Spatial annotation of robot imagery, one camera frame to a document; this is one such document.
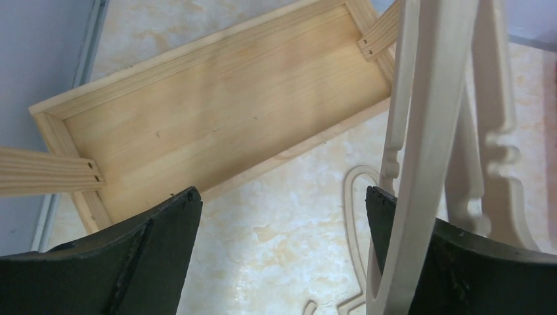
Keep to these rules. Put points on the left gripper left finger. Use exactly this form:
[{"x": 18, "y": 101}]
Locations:
[{"x": 137, "y": 266}]

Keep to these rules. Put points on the wooden clothes rack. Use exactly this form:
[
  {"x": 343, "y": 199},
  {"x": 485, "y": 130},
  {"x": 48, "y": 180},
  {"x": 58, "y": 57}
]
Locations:
[{"x": 214, "y": 114}]

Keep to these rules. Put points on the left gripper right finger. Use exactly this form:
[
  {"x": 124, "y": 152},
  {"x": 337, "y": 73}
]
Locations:
[{"x": 465, "y": 273}]

